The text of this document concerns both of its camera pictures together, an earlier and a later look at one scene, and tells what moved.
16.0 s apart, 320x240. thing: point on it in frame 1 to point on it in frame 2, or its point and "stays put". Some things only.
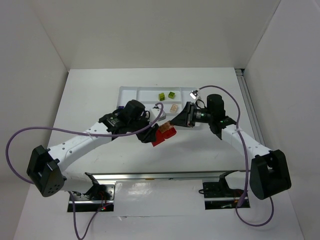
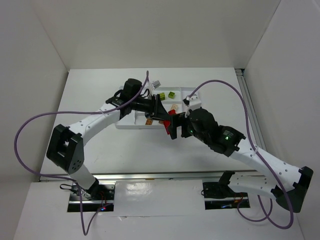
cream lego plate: (174, 108) stays put
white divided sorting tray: (172, 99) stays put
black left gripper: (146, 129) to (155, 106)
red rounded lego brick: (159, 137) to (172, 112)
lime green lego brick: (161, 96) stays put
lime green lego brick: (171, 95) stays put
